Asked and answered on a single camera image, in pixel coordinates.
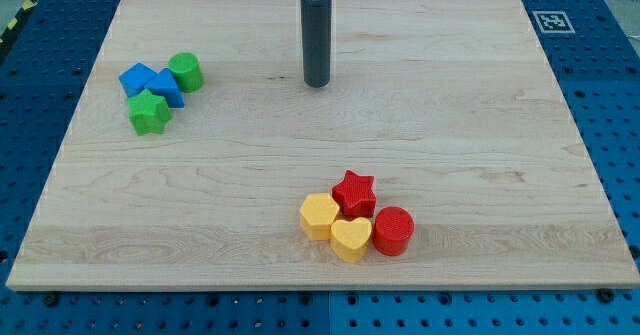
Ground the yellow hexagon block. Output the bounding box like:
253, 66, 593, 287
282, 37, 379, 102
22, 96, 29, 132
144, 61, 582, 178
299, 193, 340, 241

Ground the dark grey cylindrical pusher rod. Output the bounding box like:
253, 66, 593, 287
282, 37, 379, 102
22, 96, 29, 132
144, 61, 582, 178
300, 0, 332, 88

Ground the blue triangle block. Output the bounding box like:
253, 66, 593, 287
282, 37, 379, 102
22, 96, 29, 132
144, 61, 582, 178
144, 68, 185, 108

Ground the green star block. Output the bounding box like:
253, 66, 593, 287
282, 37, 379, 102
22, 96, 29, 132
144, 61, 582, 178
126, 89, 172, 136

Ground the green cylinder block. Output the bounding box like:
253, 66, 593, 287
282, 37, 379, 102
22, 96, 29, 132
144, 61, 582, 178
168, 52, 204, 93

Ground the red cylinder block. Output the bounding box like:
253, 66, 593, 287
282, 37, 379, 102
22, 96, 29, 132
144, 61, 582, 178
373, 206, 415, 256

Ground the yellow heart block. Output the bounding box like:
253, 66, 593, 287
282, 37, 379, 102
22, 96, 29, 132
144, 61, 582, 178
330, 218, 373, 264

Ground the white fiducial marker tag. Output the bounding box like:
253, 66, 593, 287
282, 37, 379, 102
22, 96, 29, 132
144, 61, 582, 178
532, 10, 575, 34

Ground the blue cube block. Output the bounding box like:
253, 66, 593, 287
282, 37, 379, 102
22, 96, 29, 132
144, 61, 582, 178
118, 63, 157, 98

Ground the light wooden board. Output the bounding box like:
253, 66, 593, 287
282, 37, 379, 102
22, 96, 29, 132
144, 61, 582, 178
7, 0, 639, 292

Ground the red star block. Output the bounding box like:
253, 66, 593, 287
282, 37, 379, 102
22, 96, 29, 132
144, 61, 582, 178
331, 169, 377, 218

